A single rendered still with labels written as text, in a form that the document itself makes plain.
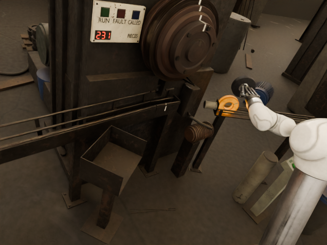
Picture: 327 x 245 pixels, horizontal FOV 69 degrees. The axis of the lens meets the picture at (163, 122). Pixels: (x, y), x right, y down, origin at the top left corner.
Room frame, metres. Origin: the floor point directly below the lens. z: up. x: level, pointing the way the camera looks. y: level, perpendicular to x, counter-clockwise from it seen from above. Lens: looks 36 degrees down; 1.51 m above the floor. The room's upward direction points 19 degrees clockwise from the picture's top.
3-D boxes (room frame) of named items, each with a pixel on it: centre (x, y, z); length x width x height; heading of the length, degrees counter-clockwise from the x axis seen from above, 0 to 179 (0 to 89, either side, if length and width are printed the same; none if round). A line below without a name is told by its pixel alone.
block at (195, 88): (1.49, -0.11, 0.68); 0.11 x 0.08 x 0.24; 47
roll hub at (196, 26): (1.25, -0.03, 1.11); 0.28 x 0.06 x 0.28; 137
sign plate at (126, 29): (1.14, 0.36, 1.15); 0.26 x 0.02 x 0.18; 137
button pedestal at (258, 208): (1.31, -0.96, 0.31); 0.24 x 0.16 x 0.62; 137
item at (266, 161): (1.39, -0.81, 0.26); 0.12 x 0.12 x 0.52
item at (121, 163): (0.77, 0.17, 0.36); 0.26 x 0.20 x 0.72; 172
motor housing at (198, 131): (1.46, -0.28, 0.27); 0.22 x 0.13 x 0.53; 137
